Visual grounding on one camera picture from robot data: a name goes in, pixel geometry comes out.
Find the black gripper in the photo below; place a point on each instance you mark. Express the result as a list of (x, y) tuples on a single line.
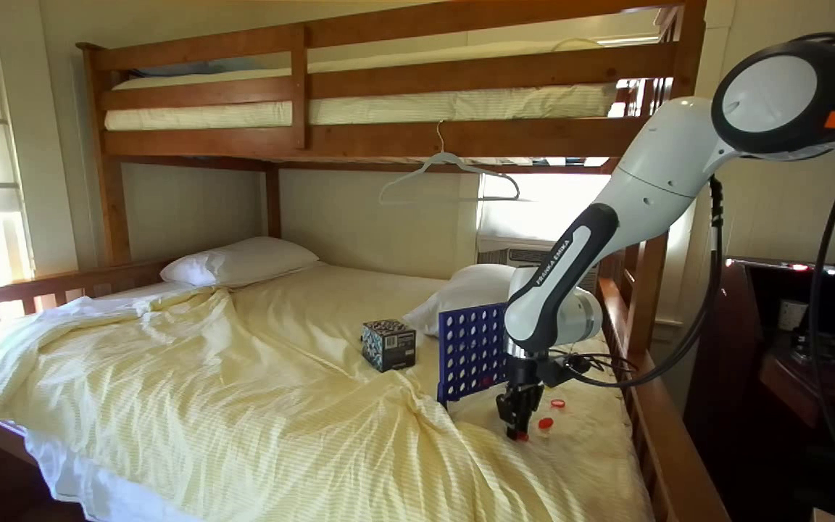
[(526, 379)]

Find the orange game chip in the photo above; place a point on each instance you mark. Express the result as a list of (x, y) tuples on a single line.
[(547, 425), (514, 435), (559, 404)]

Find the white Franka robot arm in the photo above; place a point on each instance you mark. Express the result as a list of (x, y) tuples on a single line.
[(660, 176)]

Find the blue gameboard with holes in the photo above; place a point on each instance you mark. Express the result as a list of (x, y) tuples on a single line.
[(472, 353)]

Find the large white pillow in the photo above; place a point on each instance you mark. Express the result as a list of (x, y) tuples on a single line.
[(465, 290)]

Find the black patterned cube box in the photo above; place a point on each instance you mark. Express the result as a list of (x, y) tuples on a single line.
[(386, 347)]

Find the white clothes hanger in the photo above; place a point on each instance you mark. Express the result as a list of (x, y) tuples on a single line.
[(447, 163)]

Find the yellow striped bed sheet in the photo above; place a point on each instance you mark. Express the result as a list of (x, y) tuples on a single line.
[(244, 388)]

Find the white cup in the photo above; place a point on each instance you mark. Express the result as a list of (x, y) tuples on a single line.
[(792, 318)]

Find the dark wooden desk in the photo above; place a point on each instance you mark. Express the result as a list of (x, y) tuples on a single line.
[(826, 388)]

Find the upper bunk mattress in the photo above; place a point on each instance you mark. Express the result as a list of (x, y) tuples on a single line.
[(437, 105)]

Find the flat white pillow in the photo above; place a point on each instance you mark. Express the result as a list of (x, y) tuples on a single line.
[(234, 263)]

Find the white mattress sheet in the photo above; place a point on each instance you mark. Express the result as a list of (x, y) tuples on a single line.
[(99, 495)]

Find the wooden bunk bed frame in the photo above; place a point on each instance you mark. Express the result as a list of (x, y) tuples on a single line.
[(389, 141)]

